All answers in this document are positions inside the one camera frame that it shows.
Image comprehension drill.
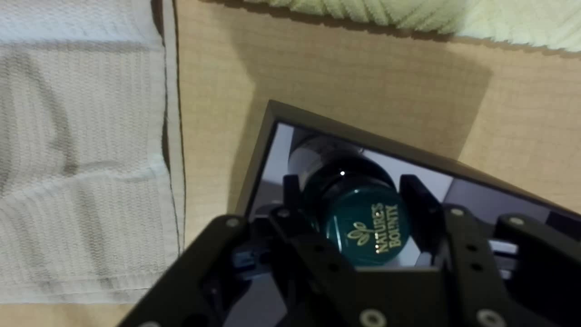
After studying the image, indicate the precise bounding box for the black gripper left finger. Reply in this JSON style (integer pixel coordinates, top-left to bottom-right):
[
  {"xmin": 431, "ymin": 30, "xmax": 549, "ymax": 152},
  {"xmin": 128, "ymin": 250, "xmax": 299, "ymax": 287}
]
[{"xmin": 269, "ymin": 174, "xmax": 340, "ymax": 327}]

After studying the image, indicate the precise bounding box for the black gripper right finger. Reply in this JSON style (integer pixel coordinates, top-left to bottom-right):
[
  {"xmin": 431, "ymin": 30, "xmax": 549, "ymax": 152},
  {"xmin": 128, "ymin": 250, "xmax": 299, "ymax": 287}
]
[{"xmin": 400, "ymin": 174, "xmax": 516, "ymax": 327}]

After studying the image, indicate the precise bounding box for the small green-capped bottle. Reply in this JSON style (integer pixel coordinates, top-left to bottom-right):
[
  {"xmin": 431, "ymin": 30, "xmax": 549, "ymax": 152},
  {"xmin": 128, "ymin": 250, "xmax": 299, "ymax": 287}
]
[{"xmin": 289, "ymin": 136, "xmax": 411, "ymax": 267}]

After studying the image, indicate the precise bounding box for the black open box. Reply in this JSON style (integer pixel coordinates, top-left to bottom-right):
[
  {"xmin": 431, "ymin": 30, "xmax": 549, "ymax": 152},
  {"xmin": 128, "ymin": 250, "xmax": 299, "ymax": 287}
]
[{"xmin": 228, "ymin": 98, "xmax": 581, "ymax": 327}]

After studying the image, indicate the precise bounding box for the beige folded towel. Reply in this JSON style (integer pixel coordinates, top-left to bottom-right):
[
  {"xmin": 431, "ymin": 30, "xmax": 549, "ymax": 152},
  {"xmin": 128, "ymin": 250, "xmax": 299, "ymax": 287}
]
[{"xmin": 0, "ymin": 0, "xmax": 182, "ymax": 303}]

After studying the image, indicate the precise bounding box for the yellow cloth mat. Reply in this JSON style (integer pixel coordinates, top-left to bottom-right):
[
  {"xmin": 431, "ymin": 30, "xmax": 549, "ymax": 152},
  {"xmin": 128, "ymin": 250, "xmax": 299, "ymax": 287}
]
[{"xmin": 244, "ymin": 0, "xmax": 581, "ymax": 52}]

